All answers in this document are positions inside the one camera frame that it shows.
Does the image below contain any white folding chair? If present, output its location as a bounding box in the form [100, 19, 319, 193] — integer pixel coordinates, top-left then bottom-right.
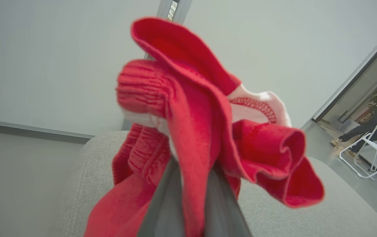
[339, 119, 377, 181]

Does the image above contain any person in white top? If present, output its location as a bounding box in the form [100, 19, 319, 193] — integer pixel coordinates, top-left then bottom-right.
[330, 93, 377, 158]

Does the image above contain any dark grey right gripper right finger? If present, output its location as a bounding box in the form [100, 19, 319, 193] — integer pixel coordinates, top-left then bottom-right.
[204, 162, 252, 237]

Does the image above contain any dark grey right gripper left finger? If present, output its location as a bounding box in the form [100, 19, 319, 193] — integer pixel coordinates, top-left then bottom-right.
[137, 157, 185, 237]

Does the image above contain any red knit garment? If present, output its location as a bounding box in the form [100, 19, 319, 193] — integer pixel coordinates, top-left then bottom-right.
[84, 17, 325, 237]

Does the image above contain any light grey fabric sofa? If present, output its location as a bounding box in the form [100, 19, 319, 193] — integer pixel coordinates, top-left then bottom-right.
[56, 131, 377, 237]

